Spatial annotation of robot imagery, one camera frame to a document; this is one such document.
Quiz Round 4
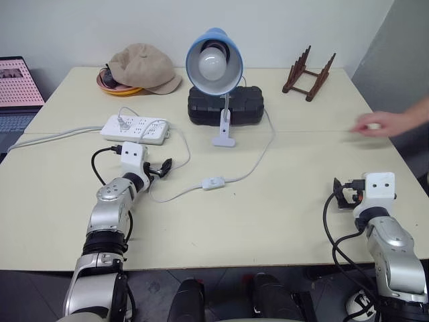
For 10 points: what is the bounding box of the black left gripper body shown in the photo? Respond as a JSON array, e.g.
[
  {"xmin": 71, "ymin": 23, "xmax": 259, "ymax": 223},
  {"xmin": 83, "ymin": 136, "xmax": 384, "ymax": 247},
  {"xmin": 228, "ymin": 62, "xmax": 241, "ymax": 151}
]
[{"xmin": 143, "ymin": 162, "xmax": 163, "ymax": 182}]

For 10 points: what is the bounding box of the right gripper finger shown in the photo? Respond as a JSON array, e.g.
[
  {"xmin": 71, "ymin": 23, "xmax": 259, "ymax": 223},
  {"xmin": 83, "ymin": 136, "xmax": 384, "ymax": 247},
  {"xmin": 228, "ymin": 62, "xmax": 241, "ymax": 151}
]
[
  {"xmin": 336, "ymin": 195, "xmax": 353, "ymax": 212},
  {"xmin": 332, "ymin": 177, "xmax": 349, "ymax": 198}
]

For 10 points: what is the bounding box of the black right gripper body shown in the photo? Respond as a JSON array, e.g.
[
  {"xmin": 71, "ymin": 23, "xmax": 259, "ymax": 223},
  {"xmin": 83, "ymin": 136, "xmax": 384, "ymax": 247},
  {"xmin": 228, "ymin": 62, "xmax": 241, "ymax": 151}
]
[{"xmin": 344, "ymin": 186, "xmax": 364, "ymax": 209}]

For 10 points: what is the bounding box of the blue clip desk lamp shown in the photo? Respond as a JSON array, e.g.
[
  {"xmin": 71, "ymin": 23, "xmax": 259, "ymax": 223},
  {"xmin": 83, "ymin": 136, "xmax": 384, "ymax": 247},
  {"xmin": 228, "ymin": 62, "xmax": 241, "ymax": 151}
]
[{"xmin": 185, "ymin": 27, "xmax": 244, "ymax": 148}]

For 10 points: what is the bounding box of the person's bare hand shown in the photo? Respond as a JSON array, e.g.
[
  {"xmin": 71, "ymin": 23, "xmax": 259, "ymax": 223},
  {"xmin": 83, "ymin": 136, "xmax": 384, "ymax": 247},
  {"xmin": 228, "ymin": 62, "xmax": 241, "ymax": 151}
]
[{"xmin": 349, "ymin": 111, "xmax": 408, "ymax": 139}]

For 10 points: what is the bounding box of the white power strip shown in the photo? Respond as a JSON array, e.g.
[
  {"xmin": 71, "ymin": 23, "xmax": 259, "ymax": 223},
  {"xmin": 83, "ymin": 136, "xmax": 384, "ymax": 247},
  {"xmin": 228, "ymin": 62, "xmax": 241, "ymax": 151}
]
[{"xmin": 100, "ymin": 114, "xmax": 172, "ymax": 146}]

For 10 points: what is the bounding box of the orange yellow plate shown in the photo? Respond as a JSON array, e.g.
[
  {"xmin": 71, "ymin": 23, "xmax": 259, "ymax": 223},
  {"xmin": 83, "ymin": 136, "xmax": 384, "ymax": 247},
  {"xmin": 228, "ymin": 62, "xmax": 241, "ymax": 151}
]
[{"xmin": 100, "ymin": 85, "xmax": 145, "ymax": 97}]

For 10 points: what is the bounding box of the black plastic case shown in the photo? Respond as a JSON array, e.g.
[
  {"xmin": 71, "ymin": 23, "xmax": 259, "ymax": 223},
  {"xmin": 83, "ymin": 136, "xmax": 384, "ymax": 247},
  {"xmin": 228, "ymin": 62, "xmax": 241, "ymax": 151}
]
[{"xmin": 186, "ymin": 85, "xmax": 266, "ymax": 127}]

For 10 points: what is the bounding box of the beige flat cap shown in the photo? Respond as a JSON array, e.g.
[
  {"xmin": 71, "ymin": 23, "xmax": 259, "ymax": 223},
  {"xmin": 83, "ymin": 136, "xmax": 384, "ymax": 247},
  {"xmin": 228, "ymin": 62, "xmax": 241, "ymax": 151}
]
[{"xmin": 107, "ymin": 43, "xmax": 183, "ymax": 95}]

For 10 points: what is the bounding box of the white ball with black marks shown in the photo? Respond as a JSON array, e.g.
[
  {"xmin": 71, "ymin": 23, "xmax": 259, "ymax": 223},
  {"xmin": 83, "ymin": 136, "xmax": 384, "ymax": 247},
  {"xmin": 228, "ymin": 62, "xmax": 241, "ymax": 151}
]
[{"xmin": 345, "ymin": 290, "xmax": 378, "ymax": 318}]

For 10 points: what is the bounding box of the small dark object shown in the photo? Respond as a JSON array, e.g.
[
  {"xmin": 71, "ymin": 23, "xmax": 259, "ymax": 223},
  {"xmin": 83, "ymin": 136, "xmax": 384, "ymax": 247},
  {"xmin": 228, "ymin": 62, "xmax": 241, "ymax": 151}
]
[{"xmin": 101, "ymin": 64, "xmax": 117, "ymax": 89}]

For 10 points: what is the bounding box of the white light bulb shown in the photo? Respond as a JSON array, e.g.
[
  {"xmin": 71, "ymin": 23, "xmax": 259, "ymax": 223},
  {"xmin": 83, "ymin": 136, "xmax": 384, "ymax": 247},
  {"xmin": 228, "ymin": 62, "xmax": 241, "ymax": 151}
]
[{"xmin": 197, "ymin": 46, "xmax": 227, "ymax": 82}]

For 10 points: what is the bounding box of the brown wooden rack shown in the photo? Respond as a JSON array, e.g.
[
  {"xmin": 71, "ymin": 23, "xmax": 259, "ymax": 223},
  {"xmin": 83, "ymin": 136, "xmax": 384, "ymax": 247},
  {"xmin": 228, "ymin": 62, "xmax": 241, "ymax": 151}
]
[{"xmin": 282, "ymin": 44, "xmax": 337, "ymax": 103}]

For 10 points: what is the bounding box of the dark rounded shape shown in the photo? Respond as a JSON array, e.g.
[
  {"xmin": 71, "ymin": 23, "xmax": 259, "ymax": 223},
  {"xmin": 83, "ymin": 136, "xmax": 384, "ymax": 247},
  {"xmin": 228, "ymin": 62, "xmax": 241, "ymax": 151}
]
[
  {"xmin": 241, "ymin": 272, "xmax": 318, "ymax": 322},
  {"xmin": 167, "ymin": 278, "xmax": 206, "ymax": 322}
]

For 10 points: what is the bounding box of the laptop with pink screen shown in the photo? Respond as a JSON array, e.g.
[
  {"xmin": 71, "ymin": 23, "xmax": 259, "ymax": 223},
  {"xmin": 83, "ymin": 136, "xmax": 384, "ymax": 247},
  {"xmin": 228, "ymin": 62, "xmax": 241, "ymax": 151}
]
[{"xmin": 0, "ymin": 56, "xmax": 46, "ymax": 156}]

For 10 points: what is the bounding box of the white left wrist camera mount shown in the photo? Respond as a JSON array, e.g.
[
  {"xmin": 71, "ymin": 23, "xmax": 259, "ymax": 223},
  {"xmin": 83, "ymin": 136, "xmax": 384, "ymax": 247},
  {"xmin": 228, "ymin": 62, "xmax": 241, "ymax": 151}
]
[{"xmin": 119, "ymin": 141, "xmax": 151, "ymax": 176}]

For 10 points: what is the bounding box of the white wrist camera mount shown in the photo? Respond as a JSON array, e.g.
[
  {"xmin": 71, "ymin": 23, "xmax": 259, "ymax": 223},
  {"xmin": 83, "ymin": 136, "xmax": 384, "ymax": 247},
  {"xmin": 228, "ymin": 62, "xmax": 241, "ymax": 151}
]
[
  {"xmin": 353, "ymin": 172, "xmax": 397, "ymax": 216},
  {"xmin": 119, "ymin": 141, "xmax": 151, "ymax": 176}
]

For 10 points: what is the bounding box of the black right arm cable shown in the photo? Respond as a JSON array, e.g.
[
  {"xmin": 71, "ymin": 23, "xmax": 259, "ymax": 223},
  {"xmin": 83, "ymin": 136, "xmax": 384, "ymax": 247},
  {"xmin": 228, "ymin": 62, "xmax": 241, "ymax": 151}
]
[{"xmin": 322, "ymin": 179, "xmax": 383, "ymax": 317}]

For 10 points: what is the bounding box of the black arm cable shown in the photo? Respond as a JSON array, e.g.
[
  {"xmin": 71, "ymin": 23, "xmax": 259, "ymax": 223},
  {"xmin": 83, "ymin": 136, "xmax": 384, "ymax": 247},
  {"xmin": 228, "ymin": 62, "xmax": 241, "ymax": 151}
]
[
  {"xmin": 90, "ymin": 144, "xmax": 137, "ymax": 319},
  {"xmin": 322, "ymin": 179, "xmax": 383, "ymax": 317}
]

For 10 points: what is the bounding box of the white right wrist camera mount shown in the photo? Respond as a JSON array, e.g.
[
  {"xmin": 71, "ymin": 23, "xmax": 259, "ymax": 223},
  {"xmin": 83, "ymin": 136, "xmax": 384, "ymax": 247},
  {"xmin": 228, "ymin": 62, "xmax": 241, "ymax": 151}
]
[{"xmin": 353, "ymin": 172, "xmax": 397, "ymax": 216}]

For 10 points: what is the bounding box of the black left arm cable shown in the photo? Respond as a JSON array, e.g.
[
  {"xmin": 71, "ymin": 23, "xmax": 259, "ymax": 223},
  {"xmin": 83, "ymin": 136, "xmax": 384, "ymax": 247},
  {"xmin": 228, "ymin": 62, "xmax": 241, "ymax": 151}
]
[{"xmin": 90, "ymin": 144, "xmax": 137, "ymax": 319}]

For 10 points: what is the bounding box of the white inline cord switch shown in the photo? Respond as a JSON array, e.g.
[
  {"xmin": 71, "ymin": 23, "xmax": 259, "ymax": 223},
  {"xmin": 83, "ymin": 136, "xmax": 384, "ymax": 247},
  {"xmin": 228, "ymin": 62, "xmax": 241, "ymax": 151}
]
[{"xmin": 201, "ymin": 176, "xmax": 227, "ymax": 192}]

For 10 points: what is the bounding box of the white lamp cord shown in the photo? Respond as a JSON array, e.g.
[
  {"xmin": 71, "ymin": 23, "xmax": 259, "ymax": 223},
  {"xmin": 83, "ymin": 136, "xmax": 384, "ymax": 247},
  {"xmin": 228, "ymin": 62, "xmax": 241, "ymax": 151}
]
[{"xmin": 116, "ymin": 75, "xmax": 277, "ymax": 204}]

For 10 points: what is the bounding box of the grey power strip cable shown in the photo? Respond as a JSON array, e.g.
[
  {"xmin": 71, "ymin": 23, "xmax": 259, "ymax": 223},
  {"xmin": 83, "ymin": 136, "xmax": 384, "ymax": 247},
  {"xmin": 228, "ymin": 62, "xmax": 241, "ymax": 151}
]
[{"xmin": 7, "ymin": 125, "xmax": 105, "ymax": 154}]

